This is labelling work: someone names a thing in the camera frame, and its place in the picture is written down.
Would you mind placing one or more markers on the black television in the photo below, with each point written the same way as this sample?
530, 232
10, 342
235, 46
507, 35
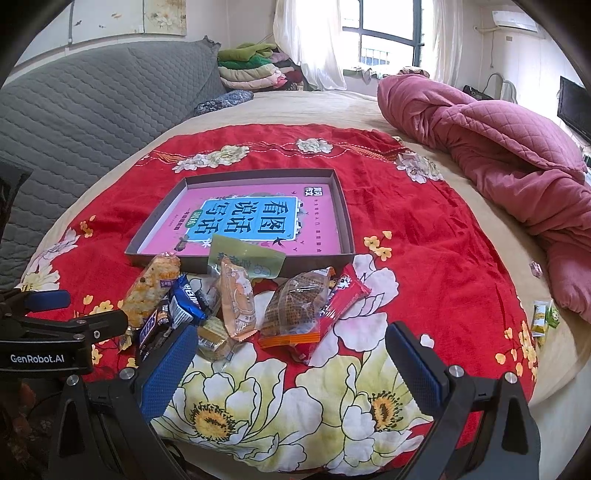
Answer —
574, 108

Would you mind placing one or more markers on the small yellow green packets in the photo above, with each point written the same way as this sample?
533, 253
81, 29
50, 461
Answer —
545, 316

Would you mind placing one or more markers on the stack of folded blankets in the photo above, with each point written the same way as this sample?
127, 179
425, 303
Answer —
259, 67

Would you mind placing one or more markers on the pink quilted blanket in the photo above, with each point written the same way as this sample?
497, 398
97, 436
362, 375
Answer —
520, 161

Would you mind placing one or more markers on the white sheer curtain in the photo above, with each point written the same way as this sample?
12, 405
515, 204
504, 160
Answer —
310, 32

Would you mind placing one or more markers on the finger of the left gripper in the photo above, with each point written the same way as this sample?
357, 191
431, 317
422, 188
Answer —
101, 326
18, 302

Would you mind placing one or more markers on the brown cake clear pack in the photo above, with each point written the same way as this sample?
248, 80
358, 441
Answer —
293, 314

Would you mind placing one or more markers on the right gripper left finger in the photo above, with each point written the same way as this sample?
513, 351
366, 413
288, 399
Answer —
159, 375

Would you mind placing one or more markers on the red candy bar wrapper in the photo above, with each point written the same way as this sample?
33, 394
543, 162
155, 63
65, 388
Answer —
347, 291

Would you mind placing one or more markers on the rice cracker snack pack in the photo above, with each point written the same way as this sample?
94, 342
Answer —
149, 288

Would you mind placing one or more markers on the dark chocolate bar wrapper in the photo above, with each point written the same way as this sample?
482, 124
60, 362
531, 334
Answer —
157, 322

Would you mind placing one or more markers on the yellow cake snack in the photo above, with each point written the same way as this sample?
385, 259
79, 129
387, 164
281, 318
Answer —
214, 343

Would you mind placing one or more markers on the white air conditioner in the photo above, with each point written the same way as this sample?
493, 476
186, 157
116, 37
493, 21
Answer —
514, 20

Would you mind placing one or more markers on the black framed window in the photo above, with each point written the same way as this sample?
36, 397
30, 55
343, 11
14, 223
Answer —
382, 35

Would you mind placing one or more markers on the floral wall painting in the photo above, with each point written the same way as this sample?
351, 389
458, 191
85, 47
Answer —
97, 19

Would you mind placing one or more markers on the dark blue patterned cloth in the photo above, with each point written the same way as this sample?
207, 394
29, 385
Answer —
226, 100

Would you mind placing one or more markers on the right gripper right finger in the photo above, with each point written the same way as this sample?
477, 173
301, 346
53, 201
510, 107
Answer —
420, 367

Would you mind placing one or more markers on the green pastry snack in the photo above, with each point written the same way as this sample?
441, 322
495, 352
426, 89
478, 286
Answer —
258, 261

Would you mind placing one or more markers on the blue cookie packet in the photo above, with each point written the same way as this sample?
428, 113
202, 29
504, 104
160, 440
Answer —
183, 304

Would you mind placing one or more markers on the red floral cloth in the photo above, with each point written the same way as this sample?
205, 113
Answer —
419, 249

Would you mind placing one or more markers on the small crumpled wrapper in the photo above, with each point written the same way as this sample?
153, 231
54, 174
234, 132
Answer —
536, 269

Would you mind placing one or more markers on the peach pastry snack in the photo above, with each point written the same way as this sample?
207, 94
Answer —
237, 303

